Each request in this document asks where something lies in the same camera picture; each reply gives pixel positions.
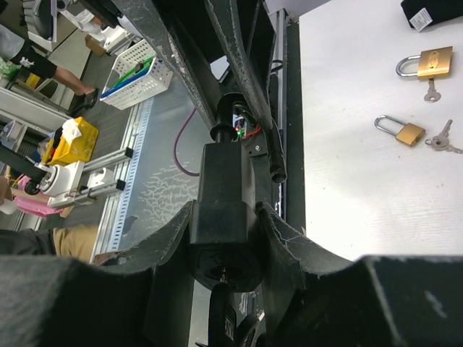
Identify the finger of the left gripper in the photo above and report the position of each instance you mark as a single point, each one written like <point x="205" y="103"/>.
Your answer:
<point x="247" y="38"/>
<point x="159" y="22"/>

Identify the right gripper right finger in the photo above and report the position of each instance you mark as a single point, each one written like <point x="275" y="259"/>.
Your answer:
<point x="313" y="297"/>

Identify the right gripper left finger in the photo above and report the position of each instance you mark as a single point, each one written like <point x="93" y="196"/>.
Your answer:
<point x="141" y="297"/>

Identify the black-headed keys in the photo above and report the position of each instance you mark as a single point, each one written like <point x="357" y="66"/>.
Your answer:
<point x="223" y="327"/>

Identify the black padlock shackle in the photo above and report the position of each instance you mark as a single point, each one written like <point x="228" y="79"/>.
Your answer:
<point x="225" y="237"/>

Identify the medium brass padlock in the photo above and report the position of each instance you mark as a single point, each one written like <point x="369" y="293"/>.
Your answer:
<point x="430" y="65"/>

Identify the small brass padlock long shackle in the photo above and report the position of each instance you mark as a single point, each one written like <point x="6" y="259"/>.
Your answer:
<point x="409" y="134"/>

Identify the silver keys of small padlock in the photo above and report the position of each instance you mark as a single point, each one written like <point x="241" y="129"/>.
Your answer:
<point x="441" y="143"/>

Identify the white perforated basket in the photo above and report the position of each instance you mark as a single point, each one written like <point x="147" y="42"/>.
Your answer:
<point x="137" y="75"/>

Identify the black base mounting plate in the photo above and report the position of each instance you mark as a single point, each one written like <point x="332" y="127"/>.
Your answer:
<point x="286" y="96"/>

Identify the seated person in background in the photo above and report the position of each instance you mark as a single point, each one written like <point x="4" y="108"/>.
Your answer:
<point x="18" y="51"/>

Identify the yellow plastic crate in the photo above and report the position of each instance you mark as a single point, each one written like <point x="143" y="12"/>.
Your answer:
<point x="76" y="143"/>

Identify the black printed garment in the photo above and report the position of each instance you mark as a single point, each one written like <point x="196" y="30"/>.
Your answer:
<point x="424" y="13"/>

